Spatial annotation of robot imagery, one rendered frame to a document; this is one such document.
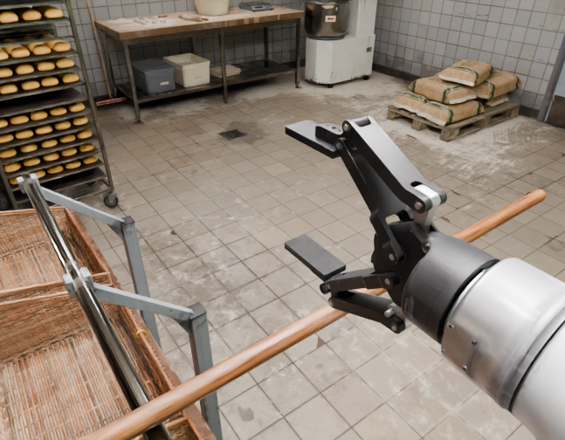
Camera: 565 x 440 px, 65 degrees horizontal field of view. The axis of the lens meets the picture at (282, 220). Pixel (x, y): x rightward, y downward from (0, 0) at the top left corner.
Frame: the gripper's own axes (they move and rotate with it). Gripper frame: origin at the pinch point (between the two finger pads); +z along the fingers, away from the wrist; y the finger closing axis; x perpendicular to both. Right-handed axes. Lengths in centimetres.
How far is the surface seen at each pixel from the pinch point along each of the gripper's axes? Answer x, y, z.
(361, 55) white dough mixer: 407, 114, 394
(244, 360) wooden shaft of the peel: -5.1, 28.1, 5.6
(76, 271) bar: -19, 31, 43
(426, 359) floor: 113, 148, 43
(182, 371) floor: 16, 149, 104
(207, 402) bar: 2, 86, 41
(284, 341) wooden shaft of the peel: 1.7, 28.4, 5.2
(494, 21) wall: 465, 60, 257
